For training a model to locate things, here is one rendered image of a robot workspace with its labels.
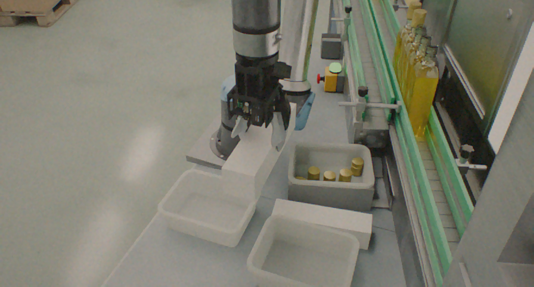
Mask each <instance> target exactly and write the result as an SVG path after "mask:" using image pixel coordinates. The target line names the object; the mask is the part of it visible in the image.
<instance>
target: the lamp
mask: <svg viewBox="0 0 534 287"><path fill-rule="evenodd" d="M329 72H330V73H332V74H339V73H341V65H340V64H339V63H331V64H330V68H329Z"/></svg>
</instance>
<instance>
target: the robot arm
mask: <svg viewBox="0 0 534 287"><path fill-rule="evenodd" d="M318 3H319V0H285V6H284V15H283V21H282V31H281V34H280V25H281V0H231V6H232V34H233V46H234V50H235V59H236V61H237V62H236V63H235V64H234V66H235V74H233V75H231V76H229V77H227V78H226V79H225V80H224V81H223V82H222V85H221V94H220V98H221V125H220V126H219V129H218V132H217V134H216V146H217V148H218V150H220V152H221V153H223V154H225V155H227V156H230V155H231V154H232V152H233V150H234V149H235V147H236V146H237V145H238V143H239V141H240V140H241V139H242V137H243V136H244V134H245V133H246V131H247V130H248V129H249V127H250V126H251V124H252V125H254V126H259V127H262V125H263V124H264V123H265V128H266V129H267V127H268V126H269V124H270V123H271V124H272V136H271V145H272V147H273V148H275V147H277V151H278V152H280V151H281V149H282V147H283V146H284V143H285V140H286V137H287V132H288V126H289V123H290V116H291V106H290V103H294V104H296V123H295V128H294V130H298V131H300V130H303V129H304V128H305V126H306V123H307V120H308V117H309V114H310V111H311V108H312V104H313V101H314V98H315V93H314V92H313V91H311V84H310V83H309V81H308V80H307V76H308V69H309V62H310V57H311V49H312V42H313V34H314V30H315V23H316V15H317V10H318Z"/></svg>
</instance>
